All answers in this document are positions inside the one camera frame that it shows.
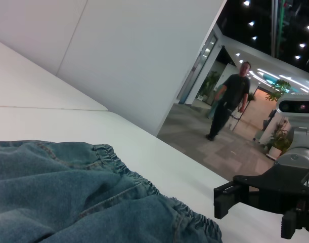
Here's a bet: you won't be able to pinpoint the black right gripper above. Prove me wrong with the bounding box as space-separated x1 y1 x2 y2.
213 164 309 240

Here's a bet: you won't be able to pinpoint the blue denim shorts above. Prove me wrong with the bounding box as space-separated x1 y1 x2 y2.
0 140 223 243

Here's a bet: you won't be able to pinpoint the green plant in white pot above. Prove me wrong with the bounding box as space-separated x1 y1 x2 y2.
266 123 293 159

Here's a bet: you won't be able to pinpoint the person in dark clothes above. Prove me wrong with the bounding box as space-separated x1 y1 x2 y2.
205 60 253 142

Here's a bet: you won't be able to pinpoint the leafy green hanging plant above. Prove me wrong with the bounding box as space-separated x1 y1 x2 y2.
265 79 292 102

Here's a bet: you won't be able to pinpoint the tall green potted plant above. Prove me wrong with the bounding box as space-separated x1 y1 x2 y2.
199 70 221 103

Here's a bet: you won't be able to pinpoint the grey metal ceiling pole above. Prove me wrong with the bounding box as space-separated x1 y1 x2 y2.
270 0 279 58

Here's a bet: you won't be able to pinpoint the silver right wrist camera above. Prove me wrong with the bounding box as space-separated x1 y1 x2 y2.
275 92 309 150

